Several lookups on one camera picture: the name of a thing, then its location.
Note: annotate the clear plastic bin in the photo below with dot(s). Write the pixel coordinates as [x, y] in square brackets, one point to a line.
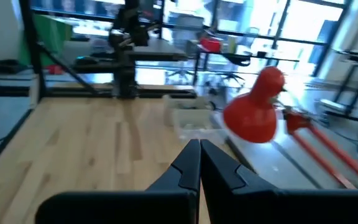
[197, 127]

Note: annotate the light grey plastic bin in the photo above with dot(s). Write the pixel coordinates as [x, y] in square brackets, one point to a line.
[182, 104]

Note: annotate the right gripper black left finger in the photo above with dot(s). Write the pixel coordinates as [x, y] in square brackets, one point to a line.
[182, 174]

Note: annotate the grey desk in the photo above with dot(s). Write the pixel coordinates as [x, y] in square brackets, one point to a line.
[157, 54]

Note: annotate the black aluminium table frame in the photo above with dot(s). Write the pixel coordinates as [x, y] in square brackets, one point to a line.
[36, 56]

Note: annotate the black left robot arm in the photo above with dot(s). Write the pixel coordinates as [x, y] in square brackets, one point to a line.
[129, 46]

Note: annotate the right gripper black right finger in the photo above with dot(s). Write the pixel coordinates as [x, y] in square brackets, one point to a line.
[222, 177]

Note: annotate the black background table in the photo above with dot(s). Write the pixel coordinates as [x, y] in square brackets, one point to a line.
[244, 59]

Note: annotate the red container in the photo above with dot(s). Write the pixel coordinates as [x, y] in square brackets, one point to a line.
[210, 45]

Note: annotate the green board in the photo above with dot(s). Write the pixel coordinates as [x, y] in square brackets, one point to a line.
[51, 37]

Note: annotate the red desk lamp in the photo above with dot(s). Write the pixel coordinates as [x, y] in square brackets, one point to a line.
[253, 115]

